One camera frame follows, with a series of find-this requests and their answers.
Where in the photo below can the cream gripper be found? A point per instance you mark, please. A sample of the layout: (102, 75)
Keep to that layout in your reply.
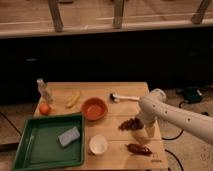
(145, 135)

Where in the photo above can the dark red grape bunch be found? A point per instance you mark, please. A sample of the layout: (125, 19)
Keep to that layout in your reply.
(132, 124)

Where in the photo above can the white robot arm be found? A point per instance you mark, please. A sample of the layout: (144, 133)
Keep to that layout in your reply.
(153, 106)

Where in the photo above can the red bowl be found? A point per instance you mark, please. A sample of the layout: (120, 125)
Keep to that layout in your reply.
(94, 109)

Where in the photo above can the white cup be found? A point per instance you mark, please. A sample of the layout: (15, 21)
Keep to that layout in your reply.
(98, 145)

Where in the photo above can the teal device on floor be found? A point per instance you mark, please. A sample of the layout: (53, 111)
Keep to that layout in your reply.
(192, 95)

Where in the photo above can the blue sponge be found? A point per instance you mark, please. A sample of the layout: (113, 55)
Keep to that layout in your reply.
(69, 136)

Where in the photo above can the yellow banana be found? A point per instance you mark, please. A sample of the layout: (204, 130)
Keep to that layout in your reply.
(73, 99)

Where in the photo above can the orange fruit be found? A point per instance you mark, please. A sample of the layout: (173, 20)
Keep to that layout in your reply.
(44, 109)

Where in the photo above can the green plastic tray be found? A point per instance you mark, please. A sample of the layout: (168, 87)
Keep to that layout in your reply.
(39, 147)

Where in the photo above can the white handled brush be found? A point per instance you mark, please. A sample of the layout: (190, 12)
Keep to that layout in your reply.
(118, 98)

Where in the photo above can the wooden post middle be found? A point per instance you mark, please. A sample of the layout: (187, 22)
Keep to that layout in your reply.
(118, 13)

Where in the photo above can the wooden post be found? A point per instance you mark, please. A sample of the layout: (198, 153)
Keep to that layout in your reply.
(118, 13)
(55, 14)
(199, 14)

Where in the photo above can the wooden post right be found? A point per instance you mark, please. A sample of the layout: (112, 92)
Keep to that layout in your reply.
(199, 14)

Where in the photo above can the wooden post left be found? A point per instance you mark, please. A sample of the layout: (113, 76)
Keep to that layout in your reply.
(55, 14)

